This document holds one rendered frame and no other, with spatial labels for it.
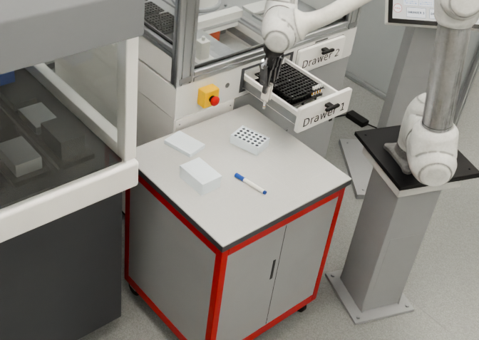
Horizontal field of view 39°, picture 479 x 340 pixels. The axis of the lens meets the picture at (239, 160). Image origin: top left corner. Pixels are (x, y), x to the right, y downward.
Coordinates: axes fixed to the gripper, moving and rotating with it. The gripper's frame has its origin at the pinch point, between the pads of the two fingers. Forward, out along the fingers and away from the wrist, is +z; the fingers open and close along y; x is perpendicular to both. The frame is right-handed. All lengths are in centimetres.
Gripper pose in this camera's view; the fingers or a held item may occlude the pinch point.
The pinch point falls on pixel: (266, 91)
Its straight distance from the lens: 249.0
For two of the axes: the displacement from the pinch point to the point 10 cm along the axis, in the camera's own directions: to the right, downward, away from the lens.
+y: 5.9, -4.4, 6.8
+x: -8.0, -4.4, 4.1
